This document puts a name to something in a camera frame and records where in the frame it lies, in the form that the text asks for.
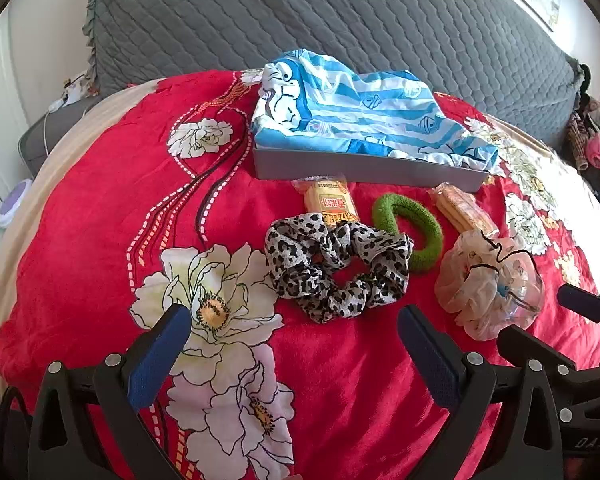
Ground green terry hair tie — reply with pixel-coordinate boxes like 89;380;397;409
371;192;444;274

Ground grey box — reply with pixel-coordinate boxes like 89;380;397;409
252;72;492;195

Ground white cable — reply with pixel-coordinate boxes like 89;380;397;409
42;97;78;157

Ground red floral bedsheet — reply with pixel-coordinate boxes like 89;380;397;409
0;70;600;480

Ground blue striped cartoon cloth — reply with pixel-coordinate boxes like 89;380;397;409
250;49;501;173

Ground grey quilted headboard cover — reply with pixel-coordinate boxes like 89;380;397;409
82;0;588;132

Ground pile of clothes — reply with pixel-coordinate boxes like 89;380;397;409
562;64;600;182

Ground purple and white round object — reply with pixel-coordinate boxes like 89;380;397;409
0;177;34;229

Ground beige bedsheet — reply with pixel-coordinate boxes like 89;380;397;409
0;79;600;401

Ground clear cracker packet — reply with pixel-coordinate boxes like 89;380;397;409
430;184;501;237

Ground grey nightstand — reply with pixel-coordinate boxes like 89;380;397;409
19;109;88;177

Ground thin black elastic hair tie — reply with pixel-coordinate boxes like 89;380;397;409
467;237;527;275

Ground leopard print scrunchie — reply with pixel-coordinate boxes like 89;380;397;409
265;212;414;324

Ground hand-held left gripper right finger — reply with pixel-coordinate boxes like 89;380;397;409
397;304;566;480

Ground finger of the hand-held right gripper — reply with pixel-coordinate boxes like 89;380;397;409
556;284;600;322
496;325;588;386

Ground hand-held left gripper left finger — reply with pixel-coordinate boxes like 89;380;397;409
27;304;201;480

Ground sheer pink scrunchie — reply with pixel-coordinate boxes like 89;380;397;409
435;230;546;342

